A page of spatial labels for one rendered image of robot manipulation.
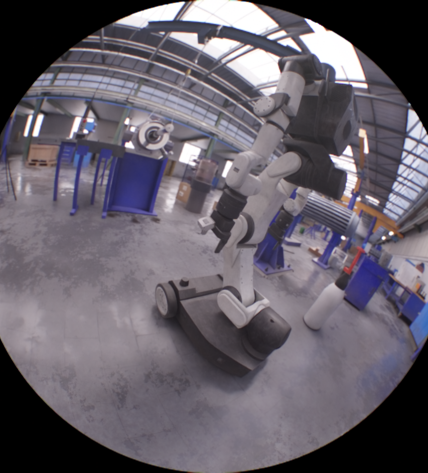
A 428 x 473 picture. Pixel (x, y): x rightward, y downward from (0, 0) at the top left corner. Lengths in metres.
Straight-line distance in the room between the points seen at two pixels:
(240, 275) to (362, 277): 2.29
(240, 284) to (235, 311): 0.13
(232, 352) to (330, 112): 1.02
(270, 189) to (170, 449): 1.09
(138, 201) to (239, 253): 2.05
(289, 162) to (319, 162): 0.11
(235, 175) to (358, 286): 2.57
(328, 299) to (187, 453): 1.32
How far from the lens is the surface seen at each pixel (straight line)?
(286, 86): 0.60
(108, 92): 8.87
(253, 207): 0.69
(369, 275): 2.77
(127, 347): 0.85
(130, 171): 2.44
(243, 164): 0.48
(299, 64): 0.70
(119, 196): 2.50
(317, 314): 1.48
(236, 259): 0.74
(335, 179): 0.59
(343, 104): 0.71
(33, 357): 0.93
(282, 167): 0.63
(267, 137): 0.51
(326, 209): 3.87
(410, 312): 5.28
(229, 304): 0.74
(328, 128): 0.65
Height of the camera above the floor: 0.77
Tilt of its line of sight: 19 degrees down
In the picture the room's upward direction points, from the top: 21 degrees clockwise
